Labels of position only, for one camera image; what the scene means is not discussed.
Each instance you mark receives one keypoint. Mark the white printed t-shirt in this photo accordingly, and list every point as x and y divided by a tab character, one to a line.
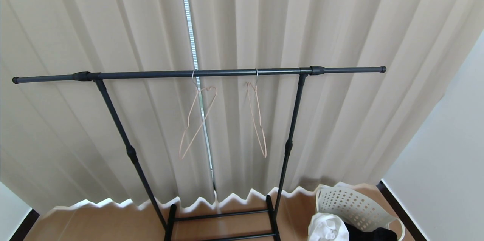
325	229

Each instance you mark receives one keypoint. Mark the pink clothes hanger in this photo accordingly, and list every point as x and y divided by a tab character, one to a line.
191	141
261	124

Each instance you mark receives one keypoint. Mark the black clothes rack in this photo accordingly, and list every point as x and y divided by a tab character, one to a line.
227	72

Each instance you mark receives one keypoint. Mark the white laundry basket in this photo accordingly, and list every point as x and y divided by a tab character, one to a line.
351	207

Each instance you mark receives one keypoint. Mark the beige curtain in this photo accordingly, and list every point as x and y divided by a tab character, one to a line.
113	25

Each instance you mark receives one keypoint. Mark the black garment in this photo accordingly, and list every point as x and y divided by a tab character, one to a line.
374	235

